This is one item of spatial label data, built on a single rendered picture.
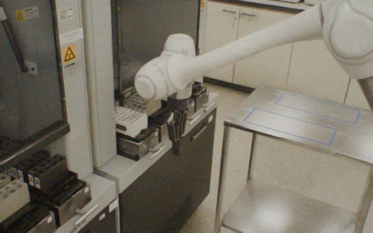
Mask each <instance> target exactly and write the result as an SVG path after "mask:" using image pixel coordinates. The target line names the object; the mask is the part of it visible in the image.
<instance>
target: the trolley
mask: <svg viewBox="0 0 373 233"><path fill-rule="evenodd" d="M223 125H224V131H223V143H222V150H221V163H220V174H219V187H218V194H217V205H216V218H215V225H214V233H220V230H221V226H222V227H224V228H227V229H230V230H232V231H235V232H238V233H362V230H363V228H364V225H365V222H366V219H367V215H368V212H369V209H370V205H371V202H372V198H373V115H372V113H371V111H370V110H369V109H365V108H360V107H355V106H352V105H348V104H343V103H338V102H334V101H330V100H325V99H322V98H317V97H313V96H307V95H304V94H299V93H295V92H292V91H287V90H282V89H277V88H274V87H271V86H267V85H264V84H260V85H259V86H258V87H257V88H256V89H255V90H254V91H253V92H252V93H251V94H250V95H249V96H248V97H247V98H246V99H245V100H244V101H243V102H242V103H241V104H240V105H239V106H238V107H237V108H236V109H235V110H234V111H233V112H232V113H231V114H230V115H229V116H228V117H227V118H226V119H225V120H224V122H223ZM231 127H232V128H237V129H241V130H244V131H247V132H251V133H253V134H252V143H251V152H250V157H249V166H248V174H247V182H246V184H245V186H244V188H243V190H242V191H241V193H240V194H239V195H238V197H237V198H236V200H235V201H234V202H233V203H232V205H231V206H230V208H229V209H228V211H227V212H226V214H225V216H224V217H223V218H222V212H223V201H224V190H225V184H226V173H227V162H228V151H229V145H230V133H231ZM258 135H262V136H263V137H267V138H270V139H273V140H277V141H280V142H285V143H288V144H292V145H295V146H298V147H302V148H305V149H308V150H313V151H317V152H320V153H323V154H327V155H330V156H334V157H338V158H342V159H344V160H348V161H350V162H352V163H356V164H360V165H364V166H368V167H370V170H369V173H368V176H367V180H366V183H365V186H364V190H363V194H362V195H361V198H360V202H359V204H358V208H357V212H356V213H354V212H352V211H350V210H347V209H344V208H341V207H338V206H334V205H332V204H329V203H325V202H322V201H320V200H316V199H313V198H311V197H307V196H304V195H301V194H298V193H295V192H292V191H289V190H286V189H282V188H279V187H277V186H273V185H272V184H269V183H266V182H263V181H260V180H257V179H254V178H252V176H253V171H254V162H255V154H256V146H257V141H258Z"/></svg>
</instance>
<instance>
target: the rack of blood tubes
mask: <svg viewBox="0 0 373 233"><path fill-rule="evenodd" d="M115 123H116V131H117V132H121V133H124V134H126V135H130V136H131V137H135V136H136V134H137V133H138V134H139V132H140V131H141V130H142V129H144V128H146V127H147V115H146V114H143V113H140V112H136V111H134V110H130V109H127V108H124V107H120V106H117V105H115ZM138 134H137V135H138Z"/></svg>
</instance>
